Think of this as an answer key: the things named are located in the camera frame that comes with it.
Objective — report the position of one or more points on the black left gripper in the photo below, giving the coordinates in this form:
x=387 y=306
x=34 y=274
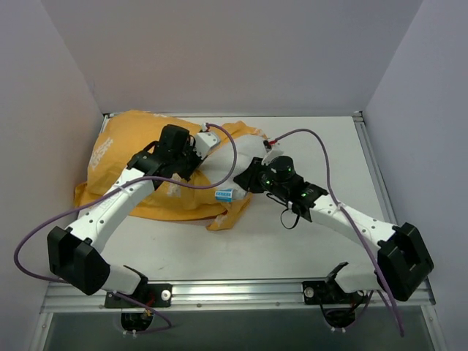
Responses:
x=191 y=161

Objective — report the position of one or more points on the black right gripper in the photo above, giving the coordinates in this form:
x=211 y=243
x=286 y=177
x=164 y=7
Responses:
x=250 y=177

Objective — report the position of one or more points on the white pillow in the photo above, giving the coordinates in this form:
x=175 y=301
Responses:
x=218 y=164

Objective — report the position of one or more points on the orange Mickey Mouse pillowcase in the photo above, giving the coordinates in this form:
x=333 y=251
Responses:
x=124 y=136

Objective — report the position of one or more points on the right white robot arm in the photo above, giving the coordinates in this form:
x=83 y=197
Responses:
x=400 y=260

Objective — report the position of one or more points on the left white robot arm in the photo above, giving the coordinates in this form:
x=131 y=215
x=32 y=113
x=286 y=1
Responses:
x=75 y=253

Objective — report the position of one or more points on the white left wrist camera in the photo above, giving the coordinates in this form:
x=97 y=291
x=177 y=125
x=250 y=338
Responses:
x=206 y=141

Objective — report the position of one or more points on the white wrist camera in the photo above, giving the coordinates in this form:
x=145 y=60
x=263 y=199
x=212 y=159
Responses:
x=206 y=141
x=272 y=151

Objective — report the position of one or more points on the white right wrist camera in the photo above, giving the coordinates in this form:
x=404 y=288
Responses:
x=272 y=151

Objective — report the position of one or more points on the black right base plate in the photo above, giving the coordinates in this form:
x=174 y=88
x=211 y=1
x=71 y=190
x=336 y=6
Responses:
x=314 y=292

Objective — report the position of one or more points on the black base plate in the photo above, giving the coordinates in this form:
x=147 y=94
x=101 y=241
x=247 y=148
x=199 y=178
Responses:
x=155 y=295
x=314 y=292

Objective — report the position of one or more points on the aluminium front rail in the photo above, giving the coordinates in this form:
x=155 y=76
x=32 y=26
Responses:
x=217 y=295

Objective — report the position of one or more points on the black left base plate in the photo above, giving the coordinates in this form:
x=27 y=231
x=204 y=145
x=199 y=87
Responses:
x=155 y=295

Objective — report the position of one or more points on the aluminium right side rail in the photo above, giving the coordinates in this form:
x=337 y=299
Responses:
x=374 y=169

